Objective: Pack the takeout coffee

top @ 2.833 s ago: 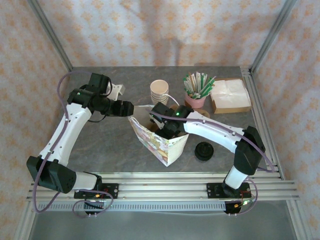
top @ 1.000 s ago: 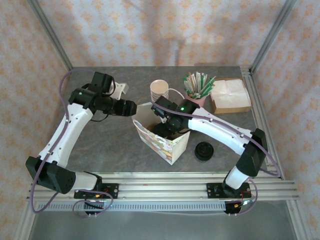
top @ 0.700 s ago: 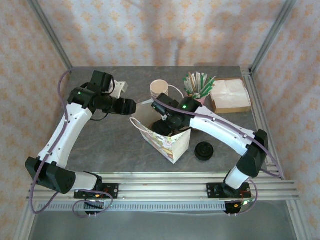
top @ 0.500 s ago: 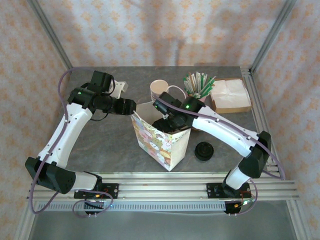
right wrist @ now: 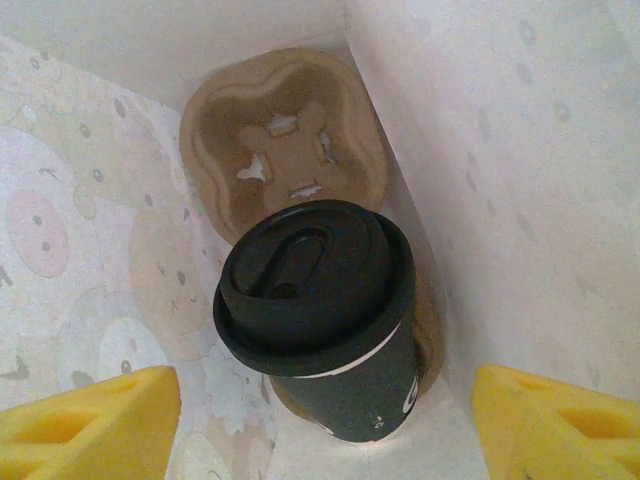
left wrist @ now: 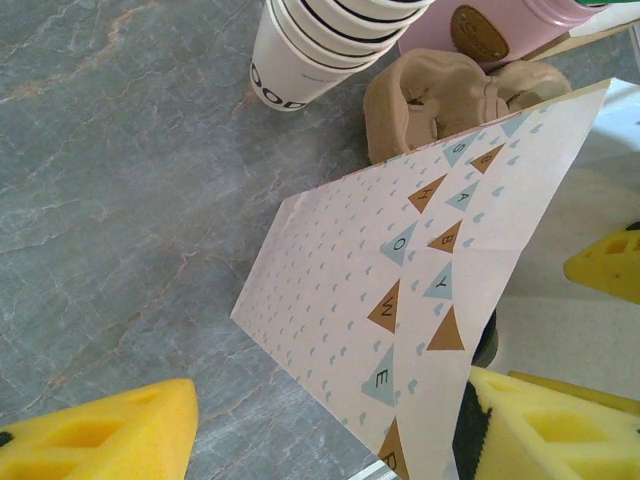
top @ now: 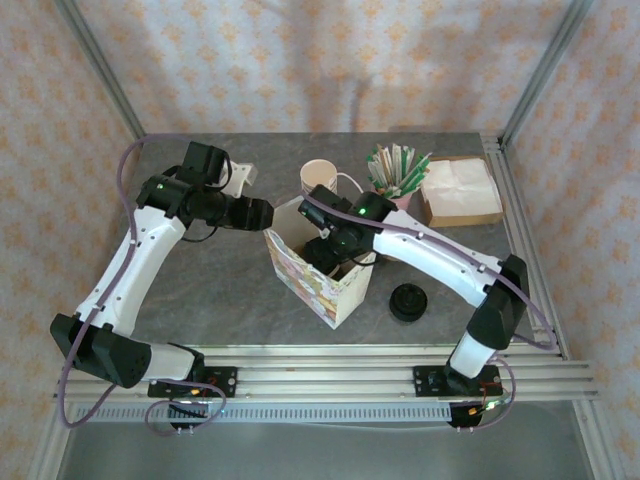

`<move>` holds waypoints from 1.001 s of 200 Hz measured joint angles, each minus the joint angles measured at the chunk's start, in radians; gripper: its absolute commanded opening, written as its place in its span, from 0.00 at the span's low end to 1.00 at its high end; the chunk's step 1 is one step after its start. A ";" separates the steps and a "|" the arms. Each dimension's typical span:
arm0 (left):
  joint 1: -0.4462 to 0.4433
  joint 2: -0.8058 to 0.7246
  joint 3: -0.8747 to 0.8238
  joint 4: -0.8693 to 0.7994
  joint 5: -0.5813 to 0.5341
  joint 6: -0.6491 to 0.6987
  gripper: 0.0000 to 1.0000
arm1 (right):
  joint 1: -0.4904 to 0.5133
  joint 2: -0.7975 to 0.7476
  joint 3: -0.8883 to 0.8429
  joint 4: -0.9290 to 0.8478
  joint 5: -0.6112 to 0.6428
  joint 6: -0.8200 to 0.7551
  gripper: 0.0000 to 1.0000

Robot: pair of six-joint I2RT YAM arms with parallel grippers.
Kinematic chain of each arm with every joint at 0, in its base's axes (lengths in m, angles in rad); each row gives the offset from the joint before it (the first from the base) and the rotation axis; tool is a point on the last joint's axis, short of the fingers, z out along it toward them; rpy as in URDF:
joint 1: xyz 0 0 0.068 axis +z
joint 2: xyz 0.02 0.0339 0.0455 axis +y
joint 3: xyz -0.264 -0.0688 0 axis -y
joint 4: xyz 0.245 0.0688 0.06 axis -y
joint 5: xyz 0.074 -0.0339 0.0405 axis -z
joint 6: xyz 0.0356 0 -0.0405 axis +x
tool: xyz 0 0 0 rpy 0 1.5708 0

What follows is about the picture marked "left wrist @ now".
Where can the white napkin stack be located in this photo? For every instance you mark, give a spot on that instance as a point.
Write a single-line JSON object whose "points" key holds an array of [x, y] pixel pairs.
{"points": [[610, 25]]}

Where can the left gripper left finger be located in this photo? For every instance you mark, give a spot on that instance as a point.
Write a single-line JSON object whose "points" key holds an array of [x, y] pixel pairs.
{"points": [[75, 450]]}

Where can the white printed paper bag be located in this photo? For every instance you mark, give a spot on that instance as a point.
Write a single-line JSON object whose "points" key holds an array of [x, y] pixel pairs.
{"points": [[350, 280]]}

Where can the pink holder cup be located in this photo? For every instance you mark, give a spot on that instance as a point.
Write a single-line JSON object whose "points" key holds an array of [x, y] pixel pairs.
{"points": [[530, 30]]}

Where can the brown pulp cup carrier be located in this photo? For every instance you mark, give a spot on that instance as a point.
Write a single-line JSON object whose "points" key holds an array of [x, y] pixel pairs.
{"points": [[395, 115]]}

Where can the stack of paper cups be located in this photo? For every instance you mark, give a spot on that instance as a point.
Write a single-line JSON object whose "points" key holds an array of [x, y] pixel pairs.
{"points": [[300, 65]]}

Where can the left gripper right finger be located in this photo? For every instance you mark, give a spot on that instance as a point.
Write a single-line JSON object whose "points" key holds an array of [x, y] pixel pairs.
{"points": [[550, 435]]}

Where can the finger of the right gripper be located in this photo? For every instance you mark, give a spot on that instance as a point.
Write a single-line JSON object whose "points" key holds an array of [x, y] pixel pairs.
{"points": [[610, 265]]}

